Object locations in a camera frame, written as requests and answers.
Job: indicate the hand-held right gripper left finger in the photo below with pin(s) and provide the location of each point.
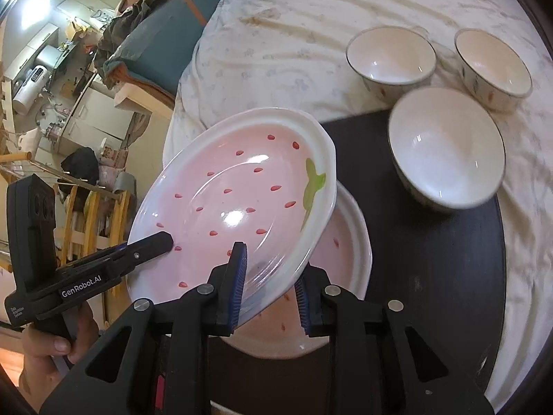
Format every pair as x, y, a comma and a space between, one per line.
239, 285

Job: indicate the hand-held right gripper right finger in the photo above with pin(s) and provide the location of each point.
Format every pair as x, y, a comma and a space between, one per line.
302, 307

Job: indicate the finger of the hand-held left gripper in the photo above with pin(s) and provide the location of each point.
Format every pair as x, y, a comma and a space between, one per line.
147, 244

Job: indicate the large round pink strawberry plate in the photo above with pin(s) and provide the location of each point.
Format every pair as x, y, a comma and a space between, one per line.
341, 242

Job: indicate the oval pink strawberry plate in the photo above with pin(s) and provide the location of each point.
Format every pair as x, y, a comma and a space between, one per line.
224, 190

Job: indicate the white bowl with dark rim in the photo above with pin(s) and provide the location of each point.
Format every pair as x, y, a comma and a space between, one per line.
389, 56
492, 65
445, 147

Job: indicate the person's left hand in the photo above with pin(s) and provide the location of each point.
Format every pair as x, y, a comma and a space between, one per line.
43, 346

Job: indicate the wooden rack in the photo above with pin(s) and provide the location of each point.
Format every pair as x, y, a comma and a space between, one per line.
95, 220

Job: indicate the black bag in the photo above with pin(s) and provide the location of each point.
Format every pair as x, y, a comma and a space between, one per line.
80, 166

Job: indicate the white kitchen base cabinets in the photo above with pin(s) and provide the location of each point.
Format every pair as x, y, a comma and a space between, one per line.
90, 116

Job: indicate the black board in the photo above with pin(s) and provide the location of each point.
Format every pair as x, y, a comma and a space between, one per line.
432, 276

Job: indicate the white water heater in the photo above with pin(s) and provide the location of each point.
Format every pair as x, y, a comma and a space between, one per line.
32, 84

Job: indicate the beige wooden side board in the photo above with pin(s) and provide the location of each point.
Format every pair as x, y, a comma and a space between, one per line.
142, 101

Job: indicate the silver range hood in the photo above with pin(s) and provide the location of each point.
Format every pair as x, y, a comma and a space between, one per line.
45, 58

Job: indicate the teal bed frame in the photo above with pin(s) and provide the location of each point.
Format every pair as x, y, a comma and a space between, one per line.
164, 39

